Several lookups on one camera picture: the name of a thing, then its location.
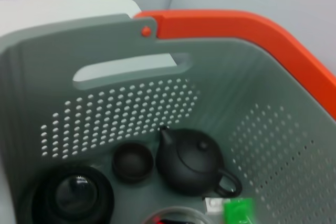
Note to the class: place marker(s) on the green brick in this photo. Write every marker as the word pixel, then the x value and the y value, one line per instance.
pixel 239 211

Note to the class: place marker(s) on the small black clay cup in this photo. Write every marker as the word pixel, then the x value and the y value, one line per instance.
pixel 132 162

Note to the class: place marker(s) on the translucent white brick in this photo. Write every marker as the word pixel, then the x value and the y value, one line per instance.
pixel 213 205

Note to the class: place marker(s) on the grey perforated storage basket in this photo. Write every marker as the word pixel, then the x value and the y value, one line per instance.
pixel 223 77

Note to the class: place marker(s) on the large red sloped brick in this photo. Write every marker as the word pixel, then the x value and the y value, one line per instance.
pixel 160 220

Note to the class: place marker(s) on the black clay teapot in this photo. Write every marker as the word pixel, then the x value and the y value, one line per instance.
pixel 189 161

